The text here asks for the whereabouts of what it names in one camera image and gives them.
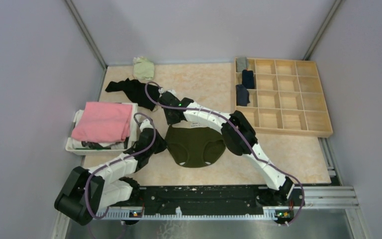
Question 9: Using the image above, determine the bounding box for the dark green underwear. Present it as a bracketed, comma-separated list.
[165, 123, 226, 168]

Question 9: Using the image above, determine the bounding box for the navy underwear cream waistband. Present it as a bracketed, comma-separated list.
[235, 84, 250, 107]

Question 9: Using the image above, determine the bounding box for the navy orange underwear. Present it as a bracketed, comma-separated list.
[242, 69, 256, 90]

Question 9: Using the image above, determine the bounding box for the grey underwear white waistband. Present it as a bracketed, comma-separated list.
[235, 57, 249, 73]

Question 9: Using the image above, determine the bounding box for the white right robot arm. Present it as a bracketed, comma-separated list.
[156, 91, 294, 205]

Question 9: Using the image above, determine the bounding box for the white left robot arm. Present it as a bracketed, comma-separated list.
[54, 128, 167, 226]

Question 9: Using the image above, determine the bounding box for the black underwear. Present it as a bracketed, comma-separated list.
[105, 78, 160, 111]

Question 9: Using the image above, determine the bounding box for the light green underwear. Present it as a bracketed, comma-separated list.
[133, 57, 155, 81]

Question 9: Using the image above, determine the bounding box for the pink folded cloth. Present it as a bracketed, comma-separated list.
[71, 102, 133, 143]

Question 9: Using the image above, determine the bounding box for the white folded cloth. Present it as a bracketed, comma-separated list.
[73, 103, 138, 149]

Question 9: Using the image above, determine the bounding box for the white perforated plastic basket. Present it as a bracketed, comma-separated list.
[65, 110, 137, 156]

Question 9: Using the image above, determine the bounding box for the wooden compartment tray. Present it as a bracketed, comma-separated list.
[233, 57, 333, 138]

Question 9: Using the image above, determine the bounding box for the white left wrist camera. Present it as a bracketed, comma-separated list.
[139, 119, 155, 132]

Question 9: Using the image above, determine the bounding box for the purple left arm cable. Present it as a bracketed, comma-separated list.
[84, 112, 157, 239]

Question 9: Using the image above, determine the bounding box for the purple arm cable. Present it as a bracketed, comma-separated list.
[144, 81, 306, 227]
[84, 112, 157, 239]

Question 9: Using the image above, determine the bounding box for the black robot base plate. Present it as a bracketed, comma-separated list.
[107, 184, 305, 217]

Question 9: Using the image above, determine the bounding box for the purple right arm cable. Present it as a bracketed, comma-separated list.
[144, 81, 306, 227]

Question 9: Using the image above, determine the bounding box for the aluminium frame rail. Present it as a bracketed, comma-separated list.
[55, 185, 370, 239]

